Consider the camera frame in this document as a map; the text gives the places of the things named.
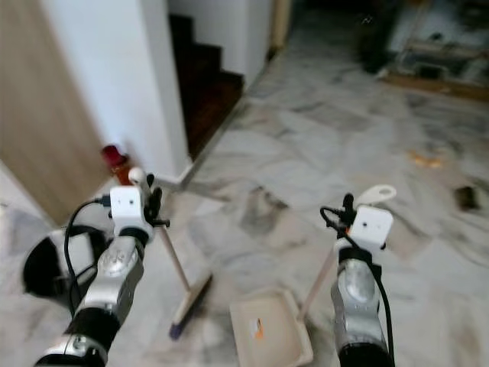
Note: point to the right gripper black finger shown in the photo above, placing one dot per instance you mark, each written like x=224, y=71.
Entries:
x=348, y=202

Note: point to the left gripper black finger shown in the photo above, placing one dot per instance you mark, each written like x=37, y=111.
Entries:
x=150, y=183
x=158, y=197

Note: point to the beige hand broom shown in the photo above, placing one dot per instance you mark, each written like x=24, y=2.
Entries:
x=191, y=306

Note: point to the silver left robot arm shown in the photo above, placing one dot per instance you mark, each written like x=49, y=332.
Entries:
x=118, y=264

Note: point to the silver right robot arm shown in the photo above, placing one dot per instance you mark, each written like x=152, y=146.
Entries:
x=355, y=294

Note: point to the red spray can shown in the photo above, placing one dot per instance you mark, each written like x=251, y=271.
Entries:
x=116, y=162

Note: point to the white rubbish in bin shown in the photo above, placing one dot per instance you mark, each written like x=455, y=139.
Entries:
x=63, y=256

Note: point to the dark wooden staircase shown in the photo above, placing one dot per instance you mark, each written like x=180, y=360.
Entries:
x=210, y=95

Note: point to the dark flat wood piece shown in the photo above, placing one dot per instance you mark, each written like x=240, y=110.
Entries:
x=467, y=197

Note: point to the light wooden door panel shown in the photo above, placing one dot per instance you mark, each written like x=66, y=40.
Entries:
x=46, y=107

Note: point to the black round waste bin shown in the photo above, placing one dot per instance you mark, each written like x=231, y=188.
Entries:
x=38, y=271

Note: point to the long wooden plank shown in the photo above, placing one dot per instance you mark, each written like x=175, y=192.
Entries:
x=439, y=86

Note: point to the tall black bag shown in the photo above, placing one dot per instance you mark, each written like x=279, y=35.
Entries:
x=378, y=44

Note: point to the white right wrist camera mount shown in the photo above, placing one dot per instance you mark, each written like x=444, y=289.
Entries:
x=368, y=225

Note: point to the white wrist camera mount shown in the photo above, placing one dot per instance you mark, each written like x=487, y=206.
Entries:
x=128, y=208
x=368, y=225

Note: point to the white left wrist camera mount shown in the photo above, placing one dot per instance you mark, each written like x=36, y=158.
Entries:
x=128, y=208

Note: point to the white metal shelf frame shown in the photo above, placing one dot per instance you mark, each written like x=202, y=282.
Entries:
x=439, y=37

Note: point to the wooden door frame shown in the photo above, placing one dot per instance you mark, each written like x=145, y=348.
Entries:
x=280, y=23

